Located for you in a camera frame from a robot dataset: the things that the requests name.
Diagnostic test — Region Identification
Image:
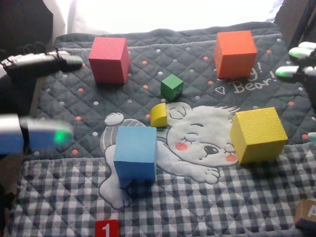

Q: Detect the small wooden letter block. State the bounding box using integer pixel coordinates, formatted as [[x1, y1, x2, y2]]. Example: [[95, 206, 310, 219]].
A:
[[294, 198, 316, 229]]

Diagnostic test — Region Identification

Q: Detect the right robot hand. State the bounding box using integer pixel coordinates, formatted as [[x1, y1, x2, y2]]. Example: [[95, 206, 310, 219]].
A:
[[275, 41, 316, 142]]

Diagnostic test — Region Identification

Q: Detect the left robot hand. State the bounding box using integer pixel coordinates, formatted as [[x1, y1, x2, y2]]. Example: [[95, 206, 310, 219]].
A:
[[0, 48, 83, 160]]

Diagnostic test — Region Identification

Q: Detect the large yellow foam cube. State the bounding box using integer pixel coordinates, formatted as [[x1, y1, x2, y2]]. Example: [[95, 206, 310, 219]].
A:
[[229, 107, 289, 164]]

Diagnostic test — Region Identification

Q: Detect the small green cube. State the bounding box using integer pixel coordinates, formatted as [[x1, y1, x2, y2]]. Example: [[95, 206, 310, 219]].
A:
[[160, 75, 184, 101]]

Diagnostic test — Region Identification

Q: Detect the large red foam cube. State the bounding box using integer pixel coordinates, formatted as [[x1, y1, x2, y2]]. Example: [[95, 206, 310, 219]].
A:
[[88, 37, 130, 84]]

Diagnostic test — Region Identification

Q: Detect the grey quilt with bear print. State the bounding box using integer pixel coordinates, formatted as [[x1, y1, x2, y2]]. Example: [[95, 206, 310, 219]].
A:
[[3, 21, 316, 237]]

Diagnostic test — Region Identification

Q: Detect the yellow half-round block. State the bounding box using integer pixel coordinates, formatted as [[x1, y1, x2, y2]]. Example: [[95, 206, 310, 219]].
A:
[[150, 103, 169, 128]]

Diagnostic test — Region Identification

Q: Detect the large orange foam cube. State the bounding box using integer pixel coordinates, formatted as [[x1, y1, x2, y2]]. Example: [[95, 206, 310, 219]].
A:
[[214, 31, 258, 79]]

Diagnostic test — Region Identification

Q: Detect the small red number tile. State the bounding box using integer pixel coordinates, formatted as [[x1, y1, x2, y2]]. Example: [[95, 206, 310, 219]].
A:
[[95, 219, 120, 237]]

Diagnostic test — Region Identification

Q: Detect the large blue foam cube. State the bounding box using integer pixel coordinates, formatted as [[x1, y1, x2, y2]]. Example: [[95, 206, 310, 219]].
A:
[[113, 126, 158, 185]]

